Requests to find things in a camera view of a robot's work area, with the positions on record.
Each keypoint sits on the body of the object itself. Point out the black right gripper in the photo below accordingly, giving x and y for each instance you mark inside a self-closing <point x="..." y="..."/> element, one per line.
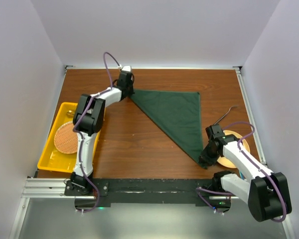
<point x="208" y="161"/>

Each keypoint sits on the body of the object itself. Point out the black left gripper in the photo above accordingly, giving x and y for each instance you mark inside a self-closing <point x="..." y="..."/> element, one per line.
<point x="131" y="91"/>

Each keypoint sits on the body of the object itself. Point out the green cloth napkin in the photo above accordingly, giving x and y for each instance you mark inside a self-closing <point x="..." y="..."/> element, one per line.
<point x="177" y="114"/>

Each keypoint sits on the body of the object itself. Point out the black handled silver fork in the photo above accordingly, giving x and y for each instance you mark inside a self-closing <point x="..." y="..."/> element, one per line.
<point x="223" y="116"/>

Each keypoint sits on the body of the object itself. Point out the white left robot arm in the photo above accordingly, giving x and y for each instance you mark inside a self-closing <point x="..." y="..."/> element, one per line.
<point x="88" y="121"/>

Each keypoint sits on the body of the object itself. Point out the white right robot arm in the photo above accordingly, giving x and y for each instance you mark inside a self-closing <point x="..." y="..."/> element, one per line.
<point x="265" y="192"/>

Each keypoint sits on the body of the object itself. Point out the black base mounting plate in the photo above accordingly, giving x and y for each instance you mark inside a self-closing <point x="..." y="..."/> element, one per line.
<point x="149" y="191"/>

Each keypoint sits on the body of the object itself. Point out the woven round coaster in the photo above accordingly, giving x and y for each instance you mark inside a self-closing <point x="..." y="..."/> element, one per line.
<point x="65" y="139"/>

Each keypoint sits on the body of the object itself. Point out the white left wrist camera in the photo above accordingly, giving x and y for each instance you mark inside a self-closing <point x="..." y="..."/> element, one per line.
<point x="126" y="68"/>

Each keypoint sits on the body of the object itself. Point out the aluminium frame rail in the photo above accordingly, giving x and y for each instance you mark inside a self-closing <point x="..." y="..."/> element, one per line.
<point x="42" y="188"/>

